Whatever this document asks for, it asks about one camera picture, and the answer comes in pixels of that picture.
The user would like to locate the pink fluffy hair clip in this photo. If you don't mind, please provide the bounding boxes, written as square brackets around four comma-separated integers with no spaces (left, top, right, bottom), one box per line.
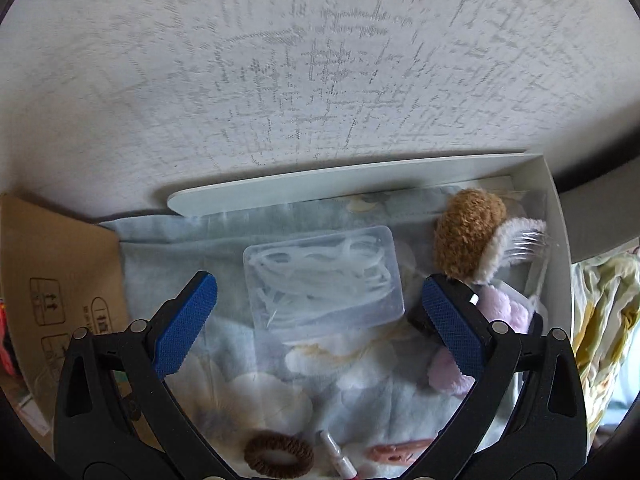
[427,282,538,401]

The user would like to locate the small white tube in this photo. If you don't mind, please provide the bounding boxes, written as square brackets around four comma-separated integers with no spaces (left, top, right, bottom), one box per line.
[319,430,358,480]

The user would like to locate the clear plastic floss box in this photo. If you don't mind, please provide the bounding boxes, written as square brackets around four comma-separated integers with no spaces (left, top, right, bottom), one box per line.
[243,225,406,346]

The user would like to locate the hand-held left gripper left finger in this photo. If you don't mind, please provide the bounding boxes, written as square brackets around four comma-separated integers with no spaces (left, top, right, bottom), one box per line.
[52,270,236,480]

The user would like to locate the yellow floral cloth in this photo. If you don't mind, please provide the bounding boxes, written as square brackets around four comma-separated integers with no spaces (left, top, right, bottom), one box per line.
[570,247,640,456]

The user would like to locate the cardboard box with pink lining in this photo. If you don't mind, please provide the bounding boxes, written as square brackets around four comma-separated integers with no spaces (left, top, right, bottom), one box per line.
[0,192,166,456]

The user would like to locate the light blue floral cloth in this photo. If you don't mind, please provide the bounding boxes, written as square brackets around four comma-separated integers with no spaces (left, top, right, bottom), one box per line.
[95,185,521,480]

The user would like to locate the brown fluffy hair claw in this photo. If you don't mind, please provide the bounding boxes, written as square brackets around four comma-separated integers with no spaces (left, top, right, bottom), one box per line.
[432,187,551,283]

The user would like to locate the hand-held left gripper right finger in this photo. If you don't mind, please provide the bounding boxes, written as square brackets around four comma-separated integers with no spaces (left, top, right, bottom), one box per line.
[405,273,588,480]

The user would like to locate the brown hair tie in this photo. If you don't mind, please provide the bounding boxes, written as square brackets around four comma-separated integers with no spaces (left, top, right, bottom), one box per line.
[244,431,315,478]

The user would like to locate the white tray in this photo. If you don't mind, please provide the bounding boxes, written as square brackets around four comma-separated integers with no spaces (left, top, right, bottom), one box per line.
[167,149,575,351]

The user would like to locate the grey padded chair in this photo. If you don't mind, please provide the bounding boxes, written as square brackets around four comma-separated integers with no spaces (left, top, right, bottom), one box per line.
[557,160,640,263]

